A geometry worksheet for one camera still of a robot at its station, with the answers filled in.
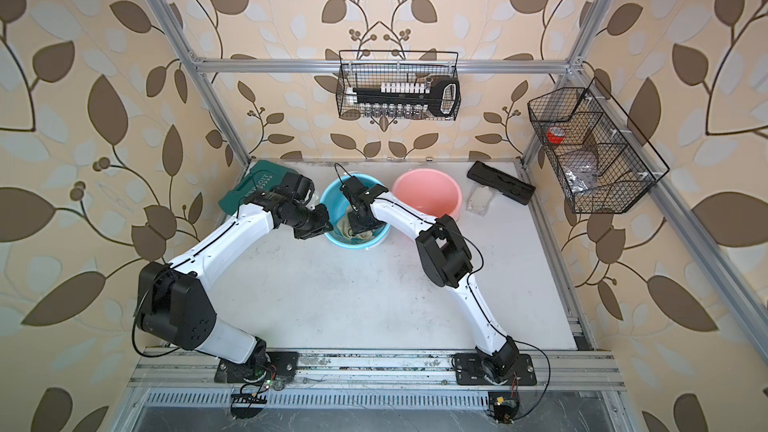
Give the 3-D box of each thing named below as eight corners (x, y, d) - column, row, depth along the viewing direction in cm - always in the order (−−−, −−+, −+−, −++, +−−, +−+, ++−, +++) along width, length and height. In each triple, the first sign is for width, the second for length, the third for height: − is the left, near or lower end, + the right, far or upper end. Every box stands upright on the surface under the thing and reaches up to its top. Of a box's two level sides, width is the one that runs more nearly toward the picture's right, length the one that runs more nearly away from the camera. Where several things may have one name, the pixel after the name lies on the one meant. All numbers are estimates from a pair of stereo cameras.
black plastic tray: (465, 176, 118) (466, 172, 116) (475, 164, 123) (476, 159, 121) (527, 206, 109) (529, 202, 107) (535, 191, 113) (537, 187, 111)
